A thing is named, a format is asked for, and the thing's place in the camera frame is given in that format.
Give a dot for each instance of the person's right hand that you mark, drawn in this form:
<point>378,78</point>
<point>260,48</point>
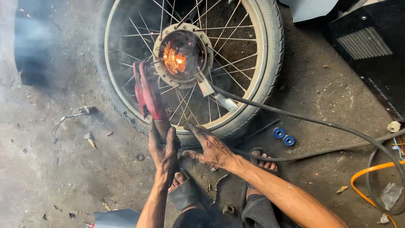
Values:
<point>215,152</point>

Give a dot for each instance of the person's left hand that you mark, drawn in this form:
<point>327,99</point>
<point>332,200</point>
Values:
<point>164,155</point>

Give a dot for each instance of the small rusty washer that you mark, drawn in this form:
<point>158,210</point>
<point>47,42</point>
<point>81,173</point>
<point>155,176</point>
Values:
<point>140,157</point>

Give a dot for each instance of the person's left foot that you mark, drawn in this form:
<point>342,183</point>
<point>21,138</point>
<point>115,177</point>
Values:
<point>177,181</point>

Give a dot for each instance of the person's foot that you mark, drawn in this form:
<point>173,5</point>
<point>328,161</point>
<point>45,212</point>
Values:
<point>264,163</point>
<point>177,181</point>

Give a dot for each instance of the dark right sandal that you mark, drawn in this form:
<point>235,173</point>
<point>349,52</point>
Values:
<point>253,158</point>

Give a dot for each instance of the grey left sandal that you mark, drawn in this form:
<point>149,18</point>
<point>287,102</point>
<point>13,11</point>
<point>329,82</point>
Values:
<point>185,194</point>

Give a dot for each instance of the person's right foot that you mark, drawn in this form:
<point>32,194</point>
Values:
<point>264,163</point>

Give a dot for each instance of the metal ground clamp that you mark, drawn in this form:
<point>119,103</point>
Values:
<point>226,102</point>

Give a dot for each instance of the thin dark metal rod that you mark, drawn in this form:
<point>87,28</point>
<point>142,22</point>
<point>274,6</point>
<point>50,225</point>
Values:
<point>262,127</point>

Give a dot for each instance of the blue round bearing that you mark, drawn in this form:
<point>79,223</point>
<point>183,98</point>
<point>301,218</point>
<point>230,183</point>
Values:
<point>288,140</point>
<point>278,132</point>

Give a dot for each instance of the person's dark shorts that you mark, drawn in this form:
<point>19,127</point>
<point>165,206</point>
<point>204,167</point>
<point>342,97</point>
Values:
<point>240,215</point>

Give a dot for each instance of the small cone-shaped scrap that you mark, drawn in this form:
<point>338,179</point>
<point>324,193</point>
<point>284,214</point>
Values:
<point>90,139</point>

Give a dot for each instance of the grey plastic fender piece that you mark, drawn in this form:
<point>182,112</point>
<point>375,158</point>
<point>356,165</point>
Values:
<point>117,219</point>

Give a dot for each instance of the spoked motorcycle wheel with tyre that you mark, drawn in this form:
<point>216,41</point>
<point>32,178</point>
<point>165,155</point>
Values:
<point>253,79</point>

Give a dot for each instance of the grey metal sheet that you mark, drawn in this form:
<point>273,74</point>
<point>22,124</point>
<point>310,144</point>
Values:
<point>307,9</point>

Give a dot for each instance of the crumpled white paper scrap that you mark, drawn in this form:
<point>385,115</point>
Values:
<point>394,126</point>

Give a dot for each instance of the clear plastic wrapper scrap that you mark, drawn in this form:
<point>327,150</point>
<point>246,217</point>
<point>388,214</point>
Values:
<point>391,195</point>

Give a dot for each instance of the black welding machine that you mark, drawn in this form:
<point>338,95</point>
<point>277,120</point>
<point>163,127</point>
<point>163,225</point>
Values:
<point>370,47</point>

